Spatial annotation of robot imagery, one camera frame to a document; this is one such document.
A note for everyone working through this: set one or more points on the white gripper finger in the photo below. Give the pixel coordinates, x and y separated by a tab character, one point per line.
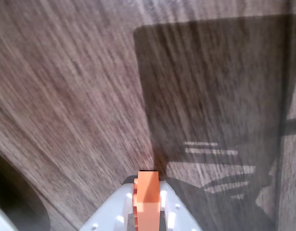
109	214
176	214

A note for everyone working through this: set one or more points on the orange lego block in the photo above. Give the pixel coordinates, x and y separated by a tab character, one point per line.
148	199

